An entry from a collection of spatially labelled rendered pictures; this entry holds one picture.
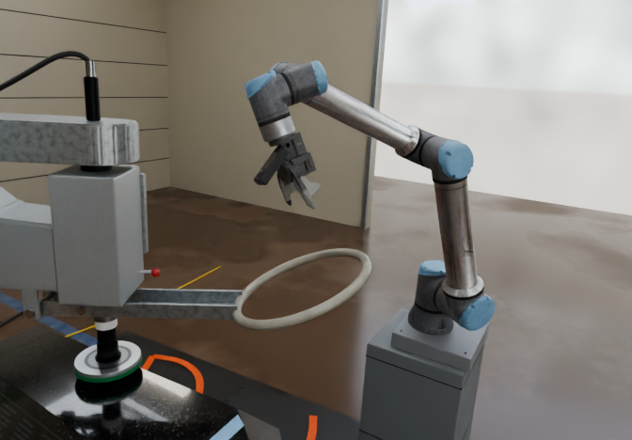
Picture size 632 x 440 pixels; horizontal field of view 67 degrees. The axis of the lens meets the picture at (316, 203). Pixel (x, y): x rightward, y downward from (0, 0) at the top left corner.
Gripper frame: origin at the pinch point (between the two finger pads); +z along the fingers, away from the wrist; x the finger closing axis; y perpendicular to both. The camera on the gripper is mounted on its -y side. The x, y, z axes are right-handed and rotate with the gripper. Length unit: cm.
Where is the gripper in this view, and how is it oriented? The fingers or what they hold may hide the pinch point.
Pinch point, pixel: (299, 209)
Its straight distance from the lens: 132.7
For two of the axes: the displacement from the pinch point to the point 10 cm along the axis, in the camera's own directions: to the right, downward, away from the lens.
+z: 3.4, 9.1, 2.3
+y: 8.2, -4.0, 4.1
